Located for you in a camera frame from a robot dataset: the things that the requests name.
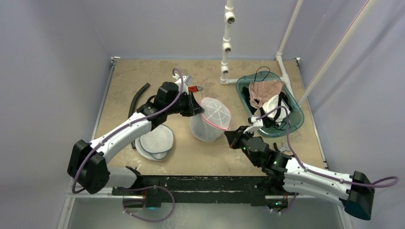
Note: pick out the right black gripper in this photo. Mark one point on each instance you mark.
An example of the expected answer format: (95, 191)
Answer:
(237, 138)

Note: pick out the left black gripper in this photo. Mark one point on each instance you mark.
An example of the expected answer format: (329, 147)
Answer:
(193, 108)

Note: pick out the pink-trimmed white mesh laundry bag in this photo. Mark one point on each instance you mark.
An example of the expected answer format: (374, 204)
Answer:
(213, 122)

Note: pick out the white bra with black straps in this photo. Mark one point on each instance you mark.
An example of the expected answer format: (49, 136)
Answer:
(282, 108)

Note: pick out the pink bra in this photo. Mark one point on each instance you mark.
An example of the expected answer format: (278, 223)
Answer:
(262, 92)

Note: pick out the blue-trimmed white mesh laundry bag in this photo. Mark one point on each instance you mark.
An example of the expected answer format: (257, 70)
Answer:
(156, 144)

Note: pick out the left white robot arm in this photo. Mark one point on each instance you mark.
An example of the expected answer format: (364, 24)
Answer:
(89, 160)

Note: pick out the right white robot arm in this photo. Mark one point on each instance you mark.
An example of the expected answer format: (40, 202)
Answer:
(351, 192)

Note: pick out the teal transparent plastic bin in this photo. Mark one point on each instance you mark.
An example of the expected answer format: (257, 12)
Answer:
(296, 117)

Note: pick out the red handled tool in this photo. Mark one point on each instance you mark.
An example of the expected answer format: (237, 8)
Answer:
(195, 88)

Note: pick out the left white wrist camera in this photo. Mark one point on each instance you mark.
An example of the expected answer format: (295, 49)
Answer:
(183, 85)

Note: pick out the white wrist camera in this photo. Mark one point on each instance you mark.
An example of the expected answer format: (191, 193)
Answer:
(255, 123)
(183, 85)

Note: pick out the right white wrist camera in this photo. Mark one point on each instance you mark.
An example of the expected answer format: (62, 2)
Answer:
(255, 123)

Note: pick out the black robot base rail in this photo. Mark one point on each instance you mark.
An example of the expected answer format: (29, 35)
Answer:
(256, 191)

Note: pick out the white PVC pipe frame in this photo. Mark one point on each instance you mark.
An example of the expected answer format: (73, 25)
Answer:
(283, 15)

